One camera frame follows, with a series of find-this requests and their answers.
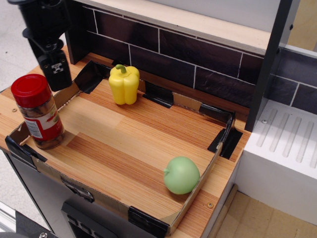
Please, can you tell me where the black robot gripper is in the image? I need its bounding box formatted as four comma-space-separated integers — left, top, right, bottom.
8, 0, 72, 92

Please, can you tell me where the red-lidded spice bottle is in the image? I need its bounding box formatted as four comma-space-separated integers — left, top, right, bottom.
10, 74, 64, 149

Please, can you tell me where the cardboard fence with black tape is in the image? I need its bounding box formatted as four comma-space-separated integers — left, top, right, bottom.
0, 62, 249, 238

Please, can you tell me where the yellow toy bell pepper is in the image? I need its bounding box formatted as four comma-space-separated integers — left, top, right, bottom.
108, 64, 140, 105

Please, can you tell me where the light wooden shelf board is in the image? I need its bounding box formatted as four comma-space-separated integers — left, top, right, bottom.
80, 0, 271, 55

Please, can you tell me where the green toy apple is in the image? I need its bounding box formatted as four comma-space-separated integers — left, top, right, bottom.
163, 156, 200, 195

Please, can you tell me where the white toy sink drainboard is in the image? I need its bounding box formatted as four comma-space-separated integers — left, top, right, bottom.
235, 100, 317, 225

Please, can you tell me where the black shelf upright post left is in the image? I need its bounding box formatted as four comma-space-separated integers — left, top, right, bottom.
65, 0, 96, 64

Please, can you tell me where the black shelf upright post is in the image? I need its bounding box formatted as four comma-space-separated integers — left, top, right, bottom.
65, 0, 96, 64
245, 0, 292, 132

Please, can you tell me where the black shelf upright post right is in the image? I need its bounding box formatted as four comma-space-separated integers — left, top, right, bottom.
245, 0, 292, 132

